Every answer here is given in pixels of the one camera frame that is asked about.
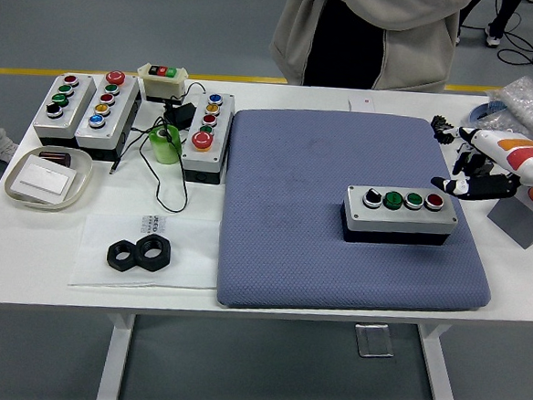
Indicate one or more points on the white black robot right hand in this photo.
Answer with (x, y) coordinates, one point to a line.
(525, 158)

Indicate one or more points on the four-button box with selector knob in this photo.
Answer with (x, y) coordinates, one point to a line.
(402, 216)

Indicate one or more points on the five-button box, no label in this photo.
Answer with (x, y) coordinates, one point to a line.
(221, 123)

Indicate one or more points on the five-button box, white label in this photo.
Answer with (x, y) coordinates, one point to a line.
(117, 112)

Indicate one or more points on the four-button box, black button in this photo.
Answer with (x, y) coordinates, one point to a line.
(71, 113)

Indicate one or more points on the clear bag of washers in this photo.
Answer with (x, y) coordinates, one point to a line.
(527, 106)

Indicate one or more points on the blue plate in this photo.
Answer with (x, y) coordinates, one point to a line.
(478, 113)

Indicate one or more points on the grey block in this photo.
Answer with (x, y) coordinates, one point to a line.
(514, 224)

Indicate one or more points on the black gear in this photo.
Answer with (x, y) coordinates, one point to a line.
(443, 130)

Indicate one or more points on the background person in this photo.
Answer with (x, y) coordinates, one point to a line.
(503, 15)

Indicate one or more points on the metal floor plate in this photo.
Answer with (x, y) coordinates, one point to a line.
(373, 340)

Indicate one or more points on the white table leg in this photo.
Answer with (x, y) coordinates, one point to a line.
(111, 363)
(441, 381)

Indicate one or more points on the blue-grey padded mat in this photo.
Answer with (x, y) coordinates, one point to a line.
(292, 220)

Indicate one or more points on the black power adapter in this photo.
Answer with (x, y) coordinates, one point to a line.
(181, 114)

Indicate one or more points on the clear printed plastic bag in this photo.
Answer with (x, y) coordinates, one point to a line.
(189, 258)

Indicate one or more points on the green tape roll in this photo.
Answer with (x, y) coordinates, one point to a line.
(164, 149)

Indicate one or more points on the large black hex nut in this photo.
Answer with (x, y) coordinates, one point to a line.
(146, 255)

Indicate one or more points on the small black hex nut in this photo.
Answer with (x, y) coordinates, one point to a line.
(115, 262)

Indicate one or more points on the white oval tray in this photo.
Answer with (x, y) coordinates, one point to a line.
(81, 173)

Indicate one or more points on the dark brown small block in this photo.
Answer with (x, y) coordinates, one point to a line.
(54, 157)

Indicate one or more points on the cream three-button switch box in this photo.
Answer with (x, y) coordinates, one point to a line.
(162, 83)

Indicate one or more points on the white wall switch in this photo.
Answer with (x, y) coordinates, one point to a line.
(44, 179)

